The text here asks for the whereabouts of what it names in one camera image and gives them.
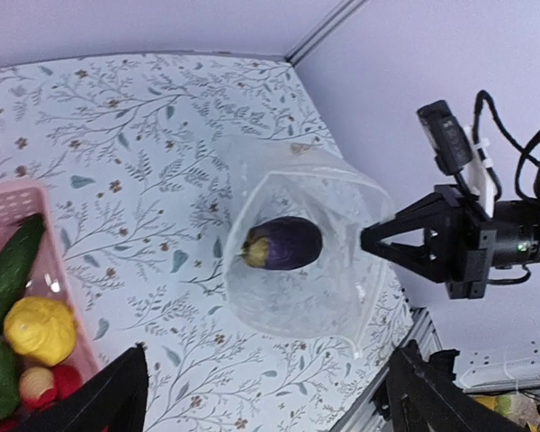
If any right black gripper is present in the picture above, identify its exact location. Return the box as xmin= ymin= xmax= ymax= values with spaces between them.
xmin=360 ymin=184 xmax=540 ymax=300

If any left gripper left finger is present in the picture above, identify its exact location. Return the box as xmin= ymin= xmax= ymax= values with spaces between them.
xmin=15 ymin=344 xmax=149 ymax=432

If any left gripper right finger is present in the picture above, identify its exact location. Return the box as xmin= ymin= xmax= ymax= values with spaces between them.
xmin=386 ymin=346 xmax=525 ymax=432

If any yellow toy pear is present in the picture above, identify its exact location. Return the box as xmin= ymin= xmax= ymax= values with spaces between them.
xmin=4 ymin=296 xmax=77 ymax=367

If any clear dotted zip bag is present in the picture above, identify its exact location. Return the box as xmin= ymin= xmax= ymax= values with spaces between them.
xmin=218 ymin=138 xmax=394 ymax=357

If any purple toy eggplant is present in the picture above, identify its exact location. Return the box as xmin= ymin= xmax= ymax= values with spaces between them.
xmin=240 ymin=216 xmax=323 ymax=271

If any green toy cucumber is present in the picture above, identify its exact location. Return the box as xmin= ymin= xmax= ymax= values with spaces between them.
xmin=0 ymin=213 xmax=46 ymax=335

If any pink plastic basket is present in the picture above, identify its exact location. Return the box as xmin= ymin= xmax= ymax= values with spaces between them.
xmin=0 ymin=179 xmax=102 ymax=381

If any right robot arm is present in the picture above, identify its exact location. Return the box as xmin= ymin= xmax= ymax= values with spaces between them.
xmin=360 ymin=131 xmax=540 ymax=300

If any red lychee toy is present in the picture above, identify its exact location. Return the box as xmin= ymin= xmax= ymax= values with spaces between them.
xmin=50 ymin=364 xmax=84 ymax=400

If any white power strip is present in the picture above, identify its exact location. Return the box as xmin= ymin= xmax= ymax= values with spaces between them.
xmin=454 ymin=338 xmax=540 ymax=392

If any floral table mat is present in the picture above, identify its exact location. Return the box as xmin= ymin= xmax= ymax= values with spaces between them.
xmin=0 ymin=54 xmax=412 ymax=431

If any aluminium front rail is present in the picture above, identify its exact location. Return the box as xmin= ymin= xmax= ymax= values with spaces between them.
xmin=329 ymin=308 xmax=443 ymax=432

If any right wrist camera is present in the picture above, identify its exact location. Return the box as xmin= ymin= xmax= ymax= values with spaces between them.
xmin=417 ymin=100 xmax=473 ymax=176

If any right aluminium post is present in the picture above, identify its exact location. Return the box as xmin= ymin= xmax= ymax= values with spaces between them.
xmin=284 ymin=0 xmax=368 ymax=67

